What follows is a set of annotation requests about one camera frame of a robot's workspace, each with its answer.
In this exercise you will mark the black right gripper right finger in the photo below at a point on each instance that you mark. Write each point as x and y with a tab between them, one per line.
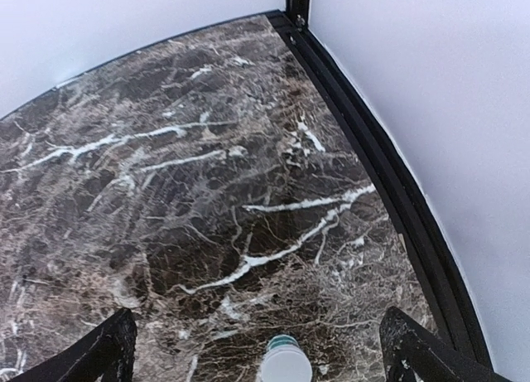
412	353

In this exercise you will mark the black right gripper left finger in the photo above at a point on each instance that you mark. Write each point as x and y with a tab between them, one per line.
107	353

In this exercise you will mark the white green glue stick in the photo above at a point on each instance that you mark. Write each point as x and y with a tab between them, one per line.
284	361

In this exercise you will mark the right black frame post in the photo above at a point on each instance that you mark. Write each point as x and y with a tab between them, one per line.
298	12

